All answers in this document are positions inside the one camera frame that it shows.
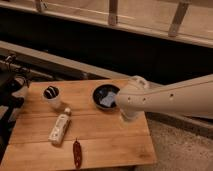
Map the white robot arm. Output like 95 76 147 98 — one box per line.
116 74 213 121

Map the red dried chili pepper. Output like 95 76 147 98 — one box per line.
73 140 82 169

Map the black bowl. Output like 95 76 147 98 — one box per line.
92 84 120 110

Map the pale cloth in bowl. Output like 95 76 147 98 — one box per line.
100 92 116 107

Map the white cup with dark contents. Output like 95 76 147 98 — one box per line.
43 86 62 109

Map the white plastic bottle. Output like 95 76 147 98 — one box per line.
48 107 71 145

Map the black equipment at left edge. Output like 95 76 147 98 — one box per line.
0 55 29 162

